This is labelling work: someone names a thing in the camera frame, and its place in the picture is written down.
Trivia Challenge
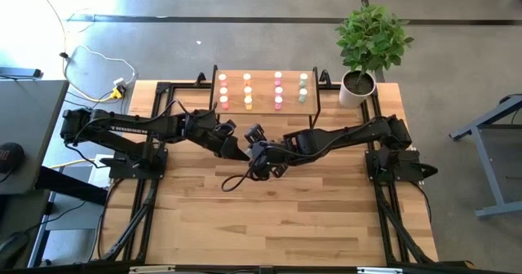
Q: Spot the black rounded device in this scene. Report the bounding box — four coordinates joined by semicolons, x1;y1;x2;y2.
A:
0;232;29;269

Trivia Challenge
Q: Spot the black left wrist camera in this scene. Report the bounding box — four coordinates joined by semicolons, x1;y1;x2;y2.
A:
215;119;238;139

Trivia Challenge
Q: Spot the silver metal bracket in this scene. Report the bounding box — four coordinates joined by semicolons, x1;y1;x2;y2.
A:
356;267;404;274
129;264;177;274

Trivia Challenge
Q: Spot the yellow cable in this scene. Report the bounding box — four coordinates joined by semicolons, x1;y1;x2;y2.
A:
48;158;95;170
63;72;117;104

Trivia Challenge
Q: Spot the black cap with orange print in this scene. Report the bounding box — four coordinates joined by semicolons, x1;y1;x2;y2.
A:
0;142;24;175

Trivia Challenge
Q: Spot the black table clamp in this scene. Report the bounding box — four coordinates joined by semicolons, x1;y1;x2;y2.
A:
91;72;476;274

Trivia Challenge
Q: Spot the grey floor plate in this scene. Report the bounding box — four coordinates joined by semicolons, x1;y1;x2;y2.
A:
44;192;105;232

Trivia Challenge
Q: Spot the blue-grey metal desk frame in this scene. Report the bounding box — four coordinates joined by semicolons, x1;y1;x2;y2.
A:
449;94;522;221

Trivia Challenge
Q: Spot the white cable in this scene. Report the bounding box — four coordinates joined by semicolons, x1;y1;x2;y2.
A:
63;44;138;86

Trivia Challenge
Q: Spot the grey desk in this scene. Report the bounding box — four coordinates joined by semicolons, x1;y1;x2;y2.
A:
0;79;70;197

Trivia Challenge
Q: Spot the black flat panel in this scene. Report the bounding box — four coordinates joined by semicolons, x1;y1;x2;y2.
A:
0;67;43;80

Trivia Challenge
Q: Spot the black desk support beam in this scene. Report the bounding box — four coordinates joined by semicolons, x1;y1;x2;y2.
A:
34;166;110;206

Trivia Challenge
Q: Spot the white box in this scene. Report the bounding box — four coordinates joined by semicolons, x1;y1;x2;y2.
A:
88;153;117;188

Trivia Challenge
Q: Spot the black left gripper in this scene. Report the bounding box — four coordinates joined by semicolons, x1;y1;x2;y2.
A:
211;134;251;162

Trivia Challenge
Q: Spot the thin pale cable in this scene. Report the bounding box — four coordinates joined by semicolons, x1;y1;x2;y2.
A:
31;0;69;55

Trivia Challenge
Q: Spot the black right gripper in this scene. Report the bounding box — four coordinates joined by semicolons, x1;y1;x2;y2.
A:
248;141;290;181

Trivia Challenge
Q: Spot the wooden shelf black metal frame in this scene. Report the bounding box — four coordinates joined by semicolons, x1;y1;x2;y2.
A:
208;64;322;131

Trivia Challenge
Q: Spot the black left camera cable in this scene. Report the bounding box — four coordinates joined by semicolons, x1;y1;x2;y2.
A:
162;98;193;118

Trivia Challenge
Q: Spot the green plant in white pot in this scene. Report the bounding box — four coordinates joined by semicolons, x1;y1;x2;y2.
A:
334;3;415;110

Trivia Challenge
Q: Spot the black right camera cable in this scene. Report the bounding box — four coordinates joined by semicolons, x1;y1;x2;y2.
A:
220;159;257;192

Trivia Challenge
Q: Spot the black camera cable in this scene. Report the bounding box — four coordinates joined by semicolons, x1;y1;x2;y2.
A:
220;159;257;192
162;98;193;118

